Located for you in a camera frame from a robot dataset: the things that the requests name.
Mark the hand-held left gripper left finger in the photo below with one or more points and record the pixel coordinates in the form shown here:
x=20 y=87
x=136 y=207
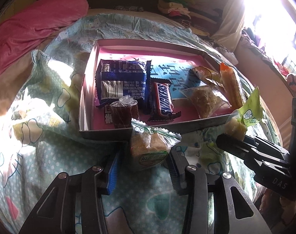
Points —
x=114 y=173

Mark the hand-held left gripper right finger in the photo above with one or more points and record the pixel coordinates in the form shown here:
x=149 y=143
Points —
x=173 y=170

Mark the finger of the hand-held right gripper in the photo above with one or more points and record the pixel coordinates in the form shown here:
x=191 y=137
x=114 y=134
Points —
x=269 y=148
x=245 y=153

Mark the green label cake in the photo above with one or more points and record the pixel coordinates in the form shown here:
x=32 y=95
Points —
x=148 y=146

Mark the green wrapper yellow pastry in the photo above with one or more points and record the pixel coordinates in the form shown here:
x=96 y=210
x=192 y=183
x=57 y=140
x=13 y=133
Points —
x=249 y=112

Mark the small brown round cake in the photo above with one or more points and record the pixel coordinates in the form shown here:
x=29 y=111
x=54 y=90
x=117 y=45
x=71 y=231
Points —
x=125 y=113

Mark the clear floss pastry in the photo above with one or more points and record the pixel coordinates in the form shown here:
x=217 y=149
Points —
x=206 y=100

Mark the orange snack packet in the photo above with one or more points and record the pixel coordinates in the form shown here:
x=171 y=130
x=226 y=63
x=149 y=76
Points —
x=232 y=85

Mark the brown chocolate bar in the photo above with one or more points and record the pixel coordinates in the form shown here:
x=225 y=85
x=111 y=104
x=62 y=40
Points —
x=162 y=100

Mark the pink cardboard box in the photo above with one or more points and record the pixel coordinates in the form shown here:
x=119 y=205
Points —
x=89 y=90

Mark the brownish clear snack packet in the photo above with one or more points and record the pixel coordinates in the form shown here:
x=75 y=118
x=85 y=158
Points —
x=204 y=74

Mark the blue snack packet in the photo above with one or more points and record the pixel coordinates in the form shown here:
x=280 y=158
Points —
x=121 y=82

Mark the cartoon cat printed blanket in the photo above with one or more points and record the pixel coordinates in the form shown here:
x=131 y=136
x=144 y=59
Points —
x=53 y=151

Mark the pink and blue book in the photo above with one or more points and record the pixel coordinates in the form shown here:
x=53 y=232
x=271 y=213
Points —
x=179 y=78

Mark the ruffled sill cloth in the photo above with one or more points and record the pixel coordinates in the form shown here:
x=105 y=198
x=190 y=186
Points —
x=260 y=51

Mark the beige curtain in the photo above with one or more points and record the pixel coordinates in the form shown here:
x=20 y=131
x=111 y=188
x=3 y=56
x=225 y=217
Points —
x=233 y=17

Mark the window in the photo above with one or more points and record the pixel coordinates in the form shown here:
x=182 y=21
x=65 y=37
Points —
x=272 y=9

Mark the pile of clothes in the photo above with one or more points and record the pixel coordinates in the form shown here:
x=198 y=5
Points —
x=182 y=9

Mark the pink pillow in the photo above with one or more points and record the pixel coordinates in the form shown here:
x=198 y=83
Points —
x=36 y=26

